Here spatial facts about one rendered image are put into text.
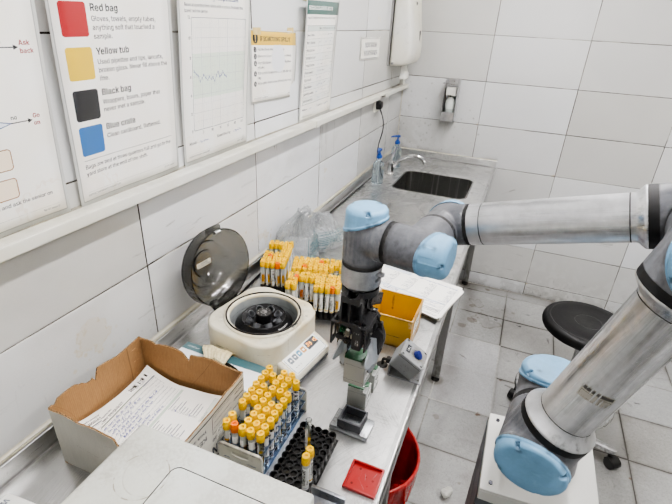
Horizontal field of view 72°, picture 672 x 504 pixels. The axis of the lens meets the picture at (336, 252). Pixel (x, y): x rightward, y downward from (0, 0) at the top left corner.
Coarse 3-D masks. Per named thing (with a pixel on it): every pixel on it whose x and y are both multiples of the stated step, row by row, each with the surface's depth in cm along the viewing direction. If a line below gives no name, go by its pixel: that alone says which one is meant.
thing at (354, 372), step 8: (344, 360) 94; (352, 360) 94; (344, 368) 95; (352, 368) 94; (360, 368) 94; (344, 376) 96; (352, 376) 95; (360, 376) 94; (368, 376) 98; (360, 384) 95
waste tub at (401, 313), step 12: (384, 300) 141; (396, 300) 139; (408, 300) 137; (420, 300) 136; (384, 312) 143; (396, 312) 141; (408, 312) 139; (420, 312) 135; (384, 324) 129; (396, 324) 127; (408, 324) 126; (396, 336) 129; (408, 336) 127
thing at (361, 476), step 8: (352, 464) 95; (360, 464) 95; (368, 464) 95; (352, 472) 94; (360, 472) 94; (368, 472) 94; (376, 472) 94; (384, 472) 94; (344, 480) 91; (352, 480) 92; (360, 480) 92; (368, 480) 92; (376, 480) 92; (344, 488) 90; (352, 488) 90; (360, 488) 90; (368, 488) 91; (376, 488) 90; (368, 496) 89
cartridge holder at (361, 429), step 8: (344, 408) 104; (352, 408) 105; (336, 416) 105; (344, 416) 105; (352, 416) 105; (360, 416) 105; (336, 424) 103; (344, 424) 101; (352, 424) 100; (360, 424) 100; (368, 424) 103; (344, 432) 102; (352, 432) 101; (360, 432) 101; (368, 432) 101
